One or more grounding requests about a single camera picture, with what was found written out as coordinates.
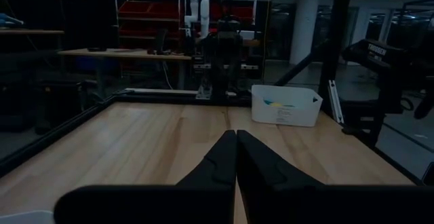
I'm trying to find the blue object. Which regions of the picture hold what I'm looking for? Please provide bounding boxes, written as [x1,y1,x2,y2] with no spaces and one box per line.
[0,12,25,28]

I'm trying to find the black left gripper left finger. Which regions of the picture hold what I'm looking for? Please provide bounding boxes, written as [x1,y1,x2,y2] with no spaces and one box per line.
[53,130,237,224]

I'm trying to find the wooden workbench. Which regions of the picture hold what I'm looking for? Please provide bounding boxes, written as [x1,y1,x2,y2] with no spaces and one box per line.
[56,47,193,91]
[0,28,66,82]

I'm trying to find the black equipment cart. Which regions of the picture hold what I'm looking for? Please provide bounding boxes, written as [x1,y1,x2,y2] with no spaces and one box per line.
[0,77,102,133]

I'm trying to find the silver aluminium bar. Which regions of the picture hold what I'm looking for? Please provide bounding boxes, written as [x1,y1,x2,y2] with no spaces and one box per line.
[327,79,344,125]

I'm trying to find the white small box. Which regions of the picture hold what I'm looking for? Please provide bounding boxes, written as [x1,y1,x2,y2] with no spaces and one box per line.
[239,29,256,41]

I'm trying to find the metal shelf red bins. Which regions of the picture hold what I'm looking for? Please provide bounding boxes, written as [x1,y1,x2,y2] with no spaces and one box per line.
[114,0,182,79]
[184,0,258,48]

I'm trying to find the white round pillar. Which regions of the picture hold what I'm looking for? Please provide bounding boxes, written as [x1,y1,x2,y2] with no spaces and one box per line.
[289,0,320,66]

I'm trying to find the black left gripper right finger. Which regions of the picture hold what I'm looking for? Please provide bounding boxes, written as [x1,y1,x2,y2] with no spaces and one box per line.
[237,130,434,224]

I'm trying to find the white plastic bin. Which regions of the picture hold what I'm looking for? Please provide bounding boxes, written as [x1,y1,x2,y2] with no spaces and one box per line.
[251,84,323,128]
[0,210,56,224]

